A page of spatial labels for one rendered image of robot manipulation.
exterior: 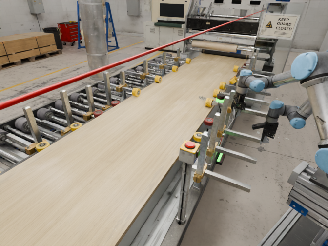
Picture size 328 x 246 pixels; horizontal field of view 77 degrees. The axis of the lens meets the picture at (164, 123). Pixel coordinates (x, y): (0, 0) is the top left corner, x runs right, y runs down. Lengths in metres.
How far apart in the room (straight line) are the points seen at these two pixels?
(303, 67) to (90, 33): 4.44
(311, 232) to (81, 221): 1.75
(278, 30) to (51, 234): 3.56
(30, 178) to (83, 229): 0.47
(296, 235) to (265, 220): 0.34
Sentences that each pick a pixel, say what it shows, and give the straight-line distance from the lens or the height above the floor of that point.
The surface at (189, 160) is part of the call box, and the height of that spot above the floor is 1.17.
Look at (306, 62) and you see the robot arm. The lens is 1.10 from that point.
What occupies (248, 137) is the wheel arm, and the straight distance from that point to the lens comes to 1.72.
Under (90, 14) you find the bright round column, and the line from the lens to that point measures 4.98.
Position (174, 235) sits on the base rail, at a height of 0.70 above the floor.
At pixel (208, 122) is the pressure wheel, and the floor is 0.91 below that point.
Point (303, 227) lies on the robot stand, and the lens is 2.17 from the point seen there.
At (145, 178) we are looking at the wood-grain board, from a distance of 1.18.
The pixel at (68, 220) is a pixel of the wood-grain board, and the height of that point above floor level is 0.90.
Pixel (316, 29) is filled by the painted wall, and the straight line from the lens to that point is 10.34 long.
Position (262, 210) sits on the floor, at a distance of 2.40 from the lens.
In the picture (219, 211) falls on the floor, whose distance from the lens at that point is 2.24.
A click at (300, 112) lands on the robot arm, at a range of 1.49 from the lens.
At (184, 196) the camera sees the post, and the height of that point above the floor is 0.92.
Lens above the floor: 1.76
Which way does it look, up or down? 32 degrees down
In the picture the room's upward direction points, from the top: 2 degrees clockwise
